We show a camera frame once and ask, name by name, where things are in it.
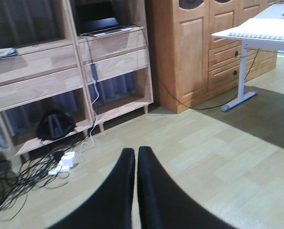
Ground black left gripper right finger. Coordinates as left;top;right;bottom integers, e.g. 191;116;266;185
137;146;233;229

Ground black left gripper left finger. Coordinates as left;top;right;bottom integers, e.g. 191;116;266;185
49;148;135;229

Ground white desk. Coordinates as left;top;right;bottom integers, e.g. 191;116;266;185
212;4;284;112

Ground white power strip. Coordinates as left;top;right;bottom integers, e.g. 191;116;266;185
48;151;75;176

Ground black bag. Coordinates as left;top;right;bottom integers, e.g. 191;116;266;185
36;110;76;141

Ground orange wooden wardrobe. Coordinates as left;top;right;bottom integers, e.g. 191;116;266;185
145;0;271;113

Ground light wooden shelf unit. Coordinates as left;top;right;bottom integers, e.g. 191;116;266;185
0;0;153;156

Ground silver laptop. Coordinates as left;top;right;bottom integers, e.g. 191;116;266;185
75;1;133;37

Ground black laptop cable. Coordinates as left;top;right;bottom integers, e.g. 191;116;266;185
132;23;261;111

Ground tangled black floor cables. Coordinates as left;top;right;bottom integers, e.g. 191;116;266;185
0;138;95;221

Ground white laptop cable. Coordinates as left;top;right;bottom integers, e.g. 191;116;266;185
88;78;101;148

